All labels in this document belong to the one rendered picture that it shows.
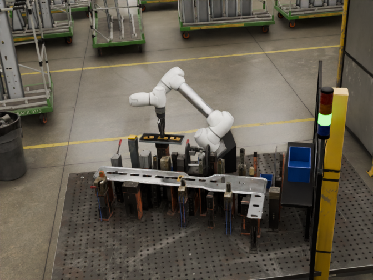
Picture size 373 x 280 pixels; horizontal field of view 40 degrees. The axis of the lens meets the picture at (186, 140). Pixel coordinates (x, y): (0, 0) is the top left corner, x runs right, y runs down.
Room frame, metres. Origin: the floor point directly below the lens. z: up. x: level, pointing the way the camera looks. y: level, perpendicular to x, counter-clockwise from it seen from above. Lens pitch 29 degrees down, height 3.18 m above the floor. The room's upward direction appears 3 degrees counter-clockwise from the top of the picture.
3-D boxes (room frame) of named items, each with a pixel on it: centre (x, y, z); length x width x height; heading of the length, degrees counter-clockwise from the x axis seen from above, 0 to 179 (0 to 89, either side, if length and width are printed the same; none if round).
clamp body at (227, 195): (3.06, -0.28, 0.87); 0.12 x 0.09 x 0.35; 165
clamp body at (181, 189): (3.17, 0.05, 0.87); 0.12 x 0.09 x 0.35; 165
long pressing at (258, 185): (3.36, 0.09, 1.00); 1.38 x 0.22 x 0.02; 75
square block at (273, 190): (3.05, -0.62, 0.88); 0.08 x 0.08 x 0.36; 75
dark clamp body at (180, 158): (3.56, 0.05, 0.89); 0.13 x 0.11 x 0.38; 165
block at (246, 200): (3.04, -0.41, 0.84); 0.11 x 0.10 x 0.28; 165
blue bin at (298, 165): (3.31, -0.85, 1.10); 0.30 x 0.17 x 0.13; 166
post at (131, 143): (3.81, 0.46, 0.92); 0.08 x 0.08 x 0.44; 75
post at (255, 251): (2.83, -0.44, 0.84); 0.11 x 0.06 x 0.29; 165
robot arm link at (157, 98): (3.74, 0.21, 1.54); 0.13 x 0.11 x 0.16; 92
